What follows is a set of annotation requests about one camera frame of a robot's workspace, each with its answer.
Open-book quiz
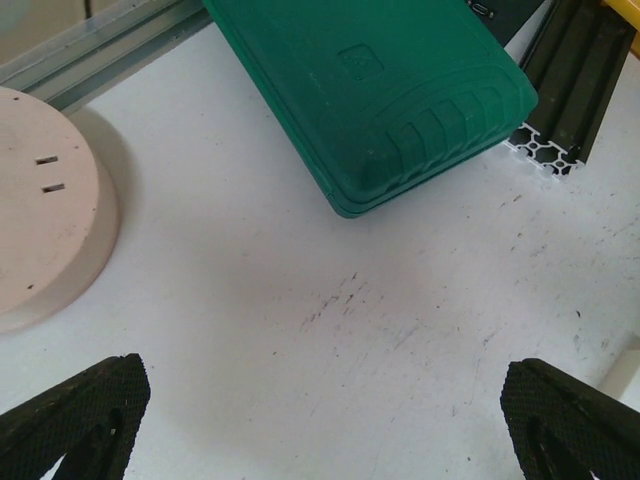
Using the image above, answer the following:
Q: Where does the white peg base plate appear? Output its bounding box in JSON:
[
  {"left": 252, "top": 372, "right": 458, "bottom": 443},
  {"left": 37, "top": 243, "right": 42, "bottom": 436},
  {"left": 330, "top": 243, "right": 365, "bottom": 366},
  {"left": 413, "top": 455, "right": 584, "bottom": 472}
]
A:
[{"left": 598, "top": 337, "right": 640, "bottom": 412}]

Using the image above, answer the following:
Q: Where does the pink sanding disc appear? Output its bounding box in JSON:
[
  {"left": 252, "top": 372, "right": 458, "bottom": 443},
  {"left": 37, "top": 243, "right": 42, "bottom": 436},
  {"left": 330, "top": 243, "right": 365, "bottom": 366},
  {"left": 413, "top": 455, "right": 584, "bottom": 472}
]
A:
[{"left": 1, "top": 87, "right": 120, "bottom": 332}]

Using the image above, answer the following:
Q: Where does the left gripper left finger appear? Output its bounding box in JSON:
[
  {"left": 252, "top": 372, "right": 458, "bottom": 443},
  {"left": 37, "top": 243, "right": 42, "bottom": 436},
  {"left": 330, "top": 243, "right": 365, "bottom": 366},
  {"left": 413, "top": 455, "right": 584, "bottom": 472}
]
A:
[{"left": 1, "top": 353, "right": 150, "bottom": 479}]

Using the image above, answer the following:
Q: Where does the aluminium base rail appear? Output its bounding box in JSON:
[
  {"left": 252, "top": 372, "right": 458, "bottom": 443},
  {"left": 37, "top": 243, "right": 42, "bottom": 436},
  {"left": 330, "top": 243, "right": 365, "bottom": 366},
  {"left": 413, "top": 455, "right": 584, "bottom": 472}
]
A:
[{"left": 1, "top": 1, "right": 212, "bottom": 114}]

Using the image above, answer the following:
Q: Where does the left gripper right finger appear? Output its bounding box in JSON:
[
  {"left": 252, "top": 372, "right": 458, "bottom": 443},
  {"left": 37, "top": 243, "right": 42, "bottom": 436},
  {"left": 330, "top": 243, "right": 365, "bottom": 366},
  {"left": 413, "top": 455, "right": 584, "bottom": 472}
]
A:
[{"left": 500, "top": 358, "right": 639, "bottom": 480}]

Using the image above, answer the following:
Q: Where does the black aluminium extrusion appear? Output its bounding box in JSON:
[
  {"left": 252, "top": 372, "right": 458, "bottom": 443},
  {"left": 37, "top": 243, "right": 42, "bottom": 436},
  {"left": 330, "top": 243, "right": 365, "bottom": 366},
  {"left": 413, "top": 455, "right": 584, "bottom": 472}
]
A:
[{"left": 506, "top": 1, "right": 636, "bottom": 178}]

